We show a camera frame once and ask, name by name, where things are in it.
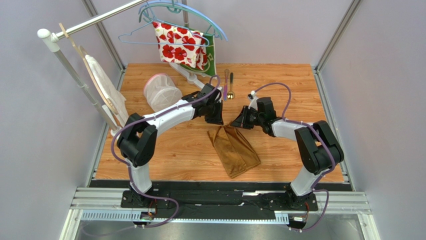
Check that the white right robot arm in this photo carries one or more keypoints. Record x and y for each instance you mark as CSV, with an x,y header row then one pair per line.
x,y
319,149

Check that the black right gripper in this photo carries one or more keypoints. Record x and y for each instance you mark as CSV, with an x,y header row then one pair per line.
x,y
245,118

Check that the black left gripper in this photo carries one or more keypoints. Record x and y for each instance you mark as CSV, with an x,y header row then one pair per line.
x,y
218,119

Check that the gold spoon black handle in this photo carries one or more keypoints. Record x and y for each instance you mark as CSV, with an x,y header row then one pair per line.
x,y
230,93

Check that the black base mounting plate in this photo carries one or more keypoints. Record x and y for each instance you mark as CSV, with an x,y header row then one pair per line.
x,y
220,200

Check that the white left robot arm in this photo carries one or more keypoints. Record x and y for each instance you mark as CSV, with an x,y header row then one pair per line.
x,y
138,138

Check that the white mesh laundry basket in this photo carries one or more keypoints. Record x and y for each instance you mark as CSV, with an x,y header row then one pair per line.
x,y
161,92

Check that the red floral cloth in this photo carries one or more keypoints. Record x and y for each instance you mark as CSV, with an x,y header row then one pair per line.
x,y
181,46

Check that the green patterned cloth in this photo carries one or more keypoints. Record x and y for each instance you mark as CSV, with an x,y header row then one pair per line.
x,y
210,68

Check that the teal plastic hanger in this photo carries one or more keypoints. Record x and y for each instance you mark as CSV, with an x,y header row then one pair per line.
x,y
166,6

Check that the white mesh garment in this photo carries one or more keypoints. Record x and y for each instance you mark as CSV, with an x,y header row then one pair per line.
x,y
112,97

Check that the aluminium frame rail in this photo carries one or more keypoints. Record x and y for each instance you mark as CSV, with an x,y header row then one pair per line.
x,y
104,204

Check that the wooden hanger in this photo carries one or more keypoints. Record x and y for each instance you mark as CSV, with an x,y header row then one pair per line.
x,y
79,49

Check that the blue plastic hanger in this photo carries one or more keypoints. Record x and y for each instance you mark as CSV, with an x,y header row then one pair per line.
x,y
196,15

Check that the brown cloth napkin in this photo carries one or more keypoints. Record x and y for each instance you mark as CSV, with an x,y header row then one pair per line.
x,y
234,151

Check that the purple handled knife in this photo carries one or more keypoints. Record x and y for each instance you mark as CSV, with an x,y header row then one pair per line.
x,y
225,87

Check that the white clothes rack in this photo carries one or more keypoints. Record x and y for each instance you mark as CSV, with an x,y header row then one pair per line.
x,y
51,40

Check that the light blue wire hanger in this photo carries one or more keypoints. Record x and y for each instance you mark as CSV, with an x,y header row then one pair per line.
x,y
167,33

